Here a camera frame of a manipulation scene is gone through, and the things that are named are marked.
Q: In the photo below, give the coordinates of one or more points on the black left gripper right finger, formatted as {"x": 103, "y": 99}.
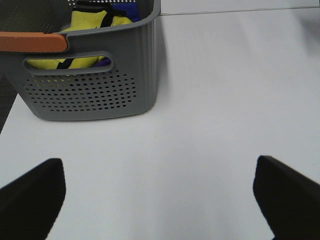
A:
{"x": 288, "y": 200}

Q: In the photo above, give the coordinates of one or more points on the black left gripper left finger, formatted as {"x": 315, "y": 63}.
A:
{"x": 30, "y": 205}

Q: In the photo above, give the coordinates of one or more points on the grey perforated plastic basket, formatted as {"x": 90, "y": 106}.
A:
{"x": 125, "y": 87}

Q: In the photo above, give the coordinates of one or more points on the yellow cloth with black trim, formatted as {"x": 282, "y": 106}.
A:
{"x": 85, "y": 16}

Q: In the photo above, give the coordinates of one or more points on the blue purple cloth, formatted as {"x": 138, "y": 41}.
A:
{"x": 127, "y": 10}

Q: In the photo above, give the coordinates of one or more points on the orange basket handle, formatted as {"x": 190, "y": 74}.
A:
{"x": 32, "y": 42}

